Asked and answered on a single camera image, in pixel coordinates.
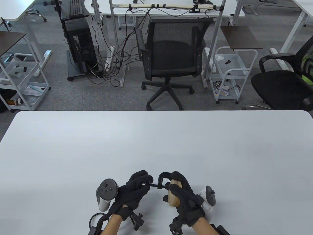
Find person's right hand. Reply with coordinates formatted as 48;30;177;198
163;171;206;227

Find person's left hand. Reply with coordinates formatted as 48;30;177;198
108;171;154;221

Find black metal clamp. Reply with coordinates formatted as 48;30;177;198
146;172;173;191

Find person's left forearm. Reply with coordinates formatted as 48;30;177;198
100;213;122;235

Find person's right forearm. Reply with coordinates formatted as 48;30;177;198
191;218;218;235

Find grey and white controller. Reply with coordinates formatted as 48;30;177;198
198;185;217;221
96;179;119;212

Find chrome chair base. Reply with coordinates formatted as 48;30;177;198
25;8;47;22
241;104;273;111

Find black computer tower on stand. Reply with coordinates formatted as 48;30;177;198
54;0;101;82

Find white power strip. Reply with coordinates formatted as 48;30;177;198
105;46;116;72

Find white paper sheet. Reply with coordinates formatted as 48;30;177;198
23;84;47;96

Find black mesh office chair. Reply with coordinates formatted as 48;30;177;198
134;18;213;111

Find black office chair green back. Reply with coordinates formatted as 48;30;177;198
251;35;313;111

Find black bag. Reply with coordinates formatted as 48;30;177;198
0;89;11;113

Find dark wood side table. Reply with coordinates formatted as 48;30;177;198
220;25;263;51
0;31;27;57

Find white desk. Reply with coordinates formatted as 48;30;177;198
84;0;246;31
269;0;313;72
0;0;53;77

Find black keyboard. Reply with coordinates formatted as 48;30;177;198
69;0;82;17

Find black cable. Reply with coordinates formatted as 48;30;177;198
89;213;109;232

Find tangled black floor cables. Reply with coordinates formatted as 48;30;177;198
87;7;153;87

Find white rolling wire cart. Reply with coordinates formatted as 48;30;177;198
0;53;51;112
209;47;258;105

